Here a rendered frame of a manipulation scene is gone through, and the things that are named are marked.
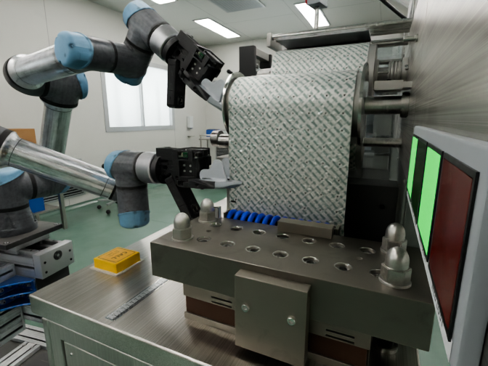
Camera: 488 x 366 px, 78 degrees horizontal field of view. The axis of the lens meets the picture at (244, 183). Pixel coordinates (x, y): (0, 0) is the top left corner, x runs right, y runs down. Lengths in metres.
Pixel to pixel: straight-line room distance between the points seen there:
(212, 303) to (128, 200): 0.38
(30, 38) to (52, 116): 3.39
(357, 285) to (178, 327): 0.29
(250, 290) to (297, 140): 0.28
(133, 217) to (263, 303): 0.46
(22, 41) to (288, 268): 4.32
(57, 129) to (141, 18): 0.58
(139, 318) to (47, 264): 0.75
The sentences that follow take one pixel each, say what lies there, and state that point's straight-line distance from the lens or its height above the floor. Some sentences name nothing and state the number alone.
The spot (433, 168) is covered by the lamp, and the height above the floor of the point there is 1.20.
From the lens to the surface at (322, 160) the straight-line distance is 0.56.
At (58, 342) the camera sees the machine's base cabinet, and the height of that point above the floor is 0.82.
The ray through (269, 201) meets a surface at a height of 1.06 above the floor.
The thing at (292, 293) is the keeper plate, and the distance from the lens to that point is 0.40.
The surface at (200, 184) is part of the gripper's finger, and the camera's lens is 0.62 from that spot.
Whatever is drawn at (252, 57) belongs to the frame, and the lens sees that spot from 0.98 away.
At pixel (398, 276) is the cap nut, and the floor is 1.04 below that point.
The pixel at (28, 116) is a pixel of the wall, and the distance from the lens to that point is 4.43.
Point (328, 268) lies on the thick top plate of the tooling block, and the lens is 0.43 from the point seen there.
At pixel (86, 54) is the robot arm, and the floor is 1.36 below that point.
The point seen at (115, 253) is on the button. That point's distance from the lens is 0.76.
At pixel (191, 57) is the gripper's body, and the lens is 0.73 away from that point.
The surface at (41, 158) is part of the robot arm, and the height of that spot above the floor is 1.13.
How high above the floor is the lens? 1.23
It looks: 12 degrees down
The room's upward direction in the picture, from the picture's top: straight up
